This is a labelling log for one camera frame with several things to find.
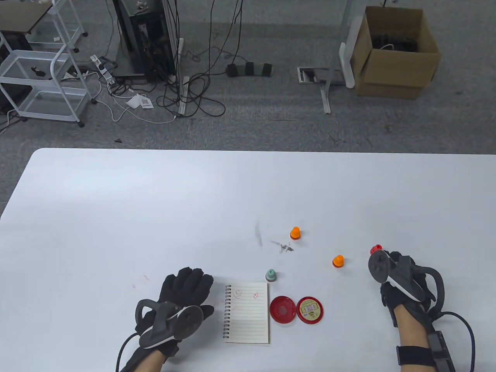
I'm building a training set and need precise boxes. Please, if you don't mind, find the person's left hand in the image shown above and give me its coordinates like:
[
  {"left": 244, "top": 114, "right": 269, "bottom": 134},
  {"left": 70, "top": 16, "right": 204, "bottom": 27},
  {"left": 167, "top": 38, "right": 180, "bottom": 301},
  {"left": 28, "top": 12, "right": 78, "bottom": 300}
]
[{"left": 135, "top": 267, "right": 215, "bottom": 359}]

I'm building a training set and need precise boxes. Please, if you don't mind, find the person's right hand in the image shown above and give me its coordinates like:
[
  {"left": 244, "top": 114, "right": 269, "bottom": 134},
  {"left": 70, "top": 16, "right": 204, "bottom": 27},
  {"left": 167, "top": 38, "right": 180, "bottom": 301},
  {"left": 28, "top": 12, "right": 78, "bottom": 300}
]
[{"left": 380, "top": 251, "right": 442, "bottom": 329}]

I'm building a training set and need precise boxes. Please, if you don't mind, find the spiral lined notebook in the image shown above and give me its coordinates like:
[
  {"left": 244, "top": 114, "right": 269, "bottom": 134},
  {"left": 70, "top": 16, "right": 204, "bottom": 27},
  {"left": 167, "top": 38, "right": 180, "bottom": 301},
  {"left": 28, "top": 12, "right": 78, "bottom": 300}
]
[{"left": 223, "top": 282, "right": 270, "bottom": 344}]

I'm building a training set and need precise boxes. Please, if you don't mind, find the red yellow-labelled ink pad lid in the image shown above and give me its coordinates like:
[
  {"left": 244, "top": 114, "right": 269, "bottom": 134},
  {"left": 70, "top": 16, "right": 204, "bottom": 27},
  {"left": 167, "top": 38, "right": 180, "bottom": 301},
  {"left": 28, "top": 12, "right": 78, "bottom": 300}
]
[{"left": 296, "top": 296, "right": 324, "bottom": 324}]

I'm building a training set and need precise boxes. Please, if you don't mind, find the red round ink pad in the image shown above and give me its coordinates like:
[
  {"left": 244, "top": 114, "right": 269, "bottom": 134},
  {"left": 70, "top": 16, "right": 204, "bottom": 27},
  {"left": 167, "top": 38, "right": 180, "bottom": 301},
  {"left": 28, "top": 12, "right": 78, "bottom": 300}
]
[{"left": 270, "top": 295, "right": 298, "bottom": 324}]

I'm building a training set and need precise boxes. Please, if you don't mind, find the person's left forearm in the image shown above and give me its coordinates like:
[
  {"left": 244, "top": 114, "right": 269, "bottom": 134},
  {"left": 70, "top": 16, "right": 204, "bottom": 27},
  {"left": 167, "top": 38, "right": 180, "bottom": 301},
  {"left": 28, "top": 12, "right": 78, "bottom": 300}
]
[{"left": 128, "top": 349, "right": 168, "bottom": 372}]

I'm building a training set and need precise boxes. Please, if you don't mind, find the person's right forearm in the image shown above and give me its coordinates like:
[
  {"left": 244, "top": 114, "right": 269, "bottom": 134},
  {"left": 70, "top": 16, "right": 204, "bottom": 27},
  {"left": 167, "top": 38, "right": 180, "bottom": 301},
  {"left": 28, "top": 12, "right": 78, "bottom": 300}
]
[{"left": 395, "top": 302, "right": 454, "bottom": 372}]

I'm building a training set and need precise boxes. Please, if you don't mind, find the black grey handheld controller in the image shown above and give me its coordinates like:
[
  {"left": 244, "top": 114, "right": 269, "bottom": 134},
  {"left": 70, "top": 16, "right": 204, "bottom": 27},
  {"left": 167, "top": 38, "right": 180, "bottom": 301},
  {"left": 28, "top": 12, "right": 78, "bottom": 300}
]
[
  {"left": 368, "top": 250, "right": 445, "bottom": 316},
  {"left": 135, "top": 300, "right": 204, "bottom": 349}
]

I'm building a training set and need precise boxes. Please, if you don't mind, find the white paper tag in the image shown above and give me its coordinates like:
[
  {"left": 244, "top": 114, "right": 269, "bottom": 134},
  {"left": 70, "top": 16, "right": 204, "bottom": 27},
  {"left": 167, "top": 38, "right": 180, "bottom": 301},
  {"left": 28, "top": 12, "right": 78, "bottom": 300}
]
[{"left": 126, "top": 93, "right": 154, "bottom": 110}]

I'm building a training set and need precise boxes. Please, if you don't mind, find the grey metal table leg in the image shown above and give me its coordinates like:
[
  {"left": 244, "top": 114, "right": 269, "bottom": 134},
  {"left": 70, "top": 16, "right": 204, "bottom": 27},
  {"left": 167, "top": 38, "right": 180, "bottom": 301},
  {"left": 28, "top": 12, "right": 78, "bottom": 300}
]
[{"left": 320, "top": 0, "right": 355, "bottom": 115}]

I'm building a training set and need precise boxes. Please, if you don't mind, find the brown cardboard box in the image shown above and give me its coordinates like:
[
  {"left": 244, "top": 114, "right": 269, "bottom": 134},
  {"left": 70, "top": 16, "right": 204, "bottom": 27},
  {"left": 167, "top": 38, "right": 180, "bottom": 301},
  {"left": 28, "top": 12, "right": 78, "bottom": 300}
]
[{"left": 351, "top": 6, "right": 442, "bottom": 100}]

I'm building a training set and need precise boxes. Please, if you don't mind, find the white power strip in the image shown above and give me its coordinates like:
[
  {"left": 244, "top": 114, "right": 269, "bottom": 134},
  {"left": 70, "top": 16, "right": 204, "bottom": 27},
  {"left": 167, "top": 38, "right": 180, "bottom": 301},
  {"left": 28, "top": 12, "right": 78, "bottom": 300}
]
[{"left": 90, "top": 55, "right": 116, "bottom": 85}]

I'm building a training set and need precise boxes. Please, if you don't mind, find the metal floor outlet box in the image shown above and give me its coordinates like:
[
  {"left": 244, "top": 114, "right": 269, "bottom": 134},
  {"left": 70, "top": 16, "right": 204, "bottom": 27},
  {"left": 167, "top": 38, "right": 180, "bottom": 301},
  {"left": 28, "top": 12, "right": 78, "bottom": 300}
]
[{"left": 297, "top": 67, "right": 345, "bottom": 86}]

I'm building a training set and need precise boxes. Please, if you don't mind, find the white plastic bar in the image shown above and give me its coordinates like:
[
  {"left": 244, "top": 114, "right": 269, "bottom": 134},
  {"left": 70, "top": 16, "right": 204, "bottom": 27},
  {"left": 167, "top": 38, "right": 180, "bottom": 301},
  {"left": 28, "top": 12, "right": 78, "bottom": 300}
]
[{"left": 339, "top": 15, "right": 363, "bottom": 90}]

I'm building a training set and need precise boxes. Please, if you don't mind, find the black computer cabinet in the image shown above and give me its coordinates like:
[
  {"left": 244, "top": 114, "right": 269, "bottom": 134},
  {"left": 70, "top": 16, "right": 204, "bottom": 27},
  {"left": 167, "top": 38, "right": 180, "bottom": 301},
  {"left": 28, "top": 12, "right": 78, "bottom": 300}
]
[{"left": 112, "top": 0, "right": 179, "bottom": 83}]

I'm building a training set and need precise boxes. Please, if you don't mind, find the brown wooden side table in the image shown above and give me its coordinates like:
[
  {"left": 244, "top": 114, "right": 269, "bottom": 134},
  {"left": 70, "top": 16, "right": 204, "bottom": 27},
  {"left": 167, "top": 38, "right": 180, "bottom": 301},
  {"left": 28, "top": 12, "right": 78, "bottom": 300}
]
[{"left": 0, "top": 2, "right": 53, "bottom": 35}]

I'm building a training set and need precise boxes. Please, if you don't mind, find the black wrist camera strap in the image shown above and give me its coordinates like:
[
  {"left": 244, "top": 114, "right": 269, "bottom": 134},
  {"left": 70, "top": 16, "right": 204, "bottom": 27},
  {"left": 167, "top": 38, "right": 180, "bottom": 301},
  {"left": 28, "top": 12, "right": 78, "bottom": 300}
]
[{"left": 396, "top": 331, "right": 456, "bottom": 372}]

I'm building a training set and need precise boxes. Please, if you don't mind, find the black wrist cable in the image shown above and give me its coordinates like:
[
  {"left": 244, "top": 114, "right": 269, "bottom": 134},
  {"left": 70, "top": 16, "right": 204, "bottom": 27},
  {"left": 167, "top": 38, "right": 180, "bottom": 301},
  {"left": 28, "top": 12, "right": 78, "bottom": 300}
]
[
  {"left": 115, "top": 334, "right": 137, "bottom": 372},
  {"left": 442, "top": 311, "right": 476, "bottom": 372}
]

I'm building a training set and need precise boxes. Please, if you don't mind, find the white cable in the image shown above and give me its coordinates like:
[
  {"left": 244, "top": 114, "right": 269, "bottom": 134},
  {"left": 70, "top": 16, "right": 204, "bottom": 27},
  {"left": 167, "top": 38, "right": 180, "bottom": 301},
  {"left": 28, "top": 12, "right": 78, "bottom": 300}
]
[{"left": 93, "top": 72, "right": 179, "bottom": 125}]

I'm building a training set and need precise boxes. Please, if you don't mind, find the tangle of black cables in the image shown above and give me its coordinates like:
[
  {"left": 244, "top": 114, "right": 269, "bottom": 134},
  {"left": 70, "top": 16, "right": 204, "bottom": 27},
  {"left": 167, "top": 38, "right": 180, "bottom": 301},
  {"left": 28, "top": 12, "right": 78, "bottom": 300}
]
[{"left": 157, "top": 0, "right": 248, "bottom": 119}]

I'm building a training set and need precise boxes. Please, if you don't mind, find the aluminium floor rail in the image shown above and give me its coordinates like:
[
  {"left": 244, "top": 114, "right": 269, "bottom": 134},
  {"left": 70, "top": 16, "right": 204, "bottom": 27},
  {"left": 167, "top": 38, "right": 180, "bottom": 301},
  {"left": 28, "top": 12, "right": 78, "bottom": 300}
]
[{"left": 177, "top": 76, "right": 190, "bottom": 117}]

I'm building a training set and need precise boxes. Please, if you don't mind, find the black foot pedal switch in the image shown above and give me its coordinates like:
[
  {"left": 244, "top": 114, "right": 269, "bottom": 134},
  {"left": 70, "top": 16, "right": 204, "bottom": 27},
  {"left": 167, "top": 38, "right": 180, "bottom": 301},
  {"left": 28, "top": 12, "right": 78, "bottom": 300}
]
[{"left": 226, "top": 62, "right": 274, "bottom": 78}]

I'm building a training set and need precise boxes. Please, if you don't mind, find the white wire cart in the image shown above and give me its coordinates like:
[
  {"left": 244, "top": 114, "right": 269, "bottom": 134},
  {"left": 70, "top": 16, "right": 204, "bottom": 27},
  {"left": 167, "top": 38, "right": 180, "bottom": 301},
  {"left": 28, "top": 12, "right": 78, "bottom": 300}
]
[{"left": 0, "top": 0, "right": 97, "bottom": 128}]

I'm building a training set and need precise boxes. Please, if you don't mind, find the bundle of black cords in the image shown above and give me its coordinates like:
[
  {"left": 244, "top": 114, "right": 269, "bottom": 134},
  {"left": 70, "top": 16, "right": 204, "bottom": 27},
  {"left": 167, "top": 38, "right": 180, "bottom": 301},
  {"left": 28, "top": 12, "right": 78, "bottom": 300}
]
[{"left": 372, "top": 34, "right": 419, "bottom": 53}]

